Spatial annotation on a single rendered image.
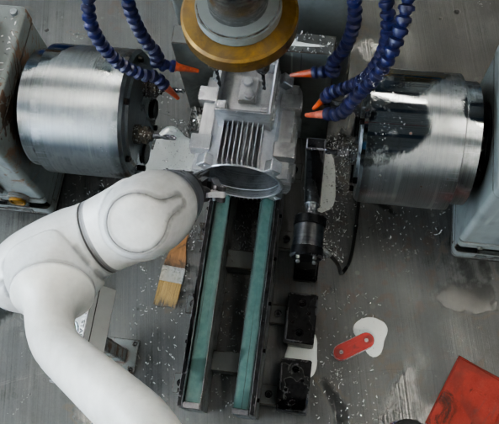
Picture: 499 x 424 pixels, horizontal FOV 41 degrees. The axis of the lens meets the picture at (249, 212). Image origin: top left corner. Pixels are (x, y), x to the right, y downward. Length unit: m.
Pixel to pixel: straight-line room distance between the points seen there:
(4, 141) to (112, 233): 0.56
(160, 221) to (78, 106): 0.50
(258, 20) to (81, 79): 0.38
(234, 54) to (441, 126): 0.38
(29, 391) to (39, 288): 0.67
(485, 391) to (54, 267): 0.90
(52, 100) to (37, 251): 0.46
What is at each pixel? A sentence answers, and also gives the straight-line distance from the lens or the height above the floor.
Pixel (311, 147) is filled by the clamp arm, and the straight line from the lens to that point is 1.03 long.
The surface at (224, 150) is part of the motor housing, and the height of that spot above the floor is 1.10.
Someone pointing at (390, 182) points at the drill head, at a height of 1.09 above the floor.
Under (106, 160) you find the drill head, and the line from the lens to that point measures 1.25.
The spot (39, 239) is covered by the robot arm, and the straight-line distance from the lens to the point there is 0.87.
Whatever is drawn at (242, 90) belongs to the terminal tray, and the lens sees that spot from 1.22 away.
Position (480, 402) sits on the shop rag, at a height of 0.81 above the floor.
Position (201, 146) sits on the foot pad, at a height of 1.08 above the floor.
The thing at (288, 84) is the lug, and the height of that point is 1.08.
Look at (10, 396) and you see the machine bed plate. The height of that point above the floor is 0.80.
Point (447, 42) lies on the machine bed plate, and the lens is 1.70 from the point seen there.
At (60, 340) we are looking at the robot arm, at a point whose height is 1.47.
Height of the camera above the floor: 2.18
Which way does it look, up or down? 70 degrees down
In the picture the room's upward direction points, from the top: 10 degrees counter-clockwise
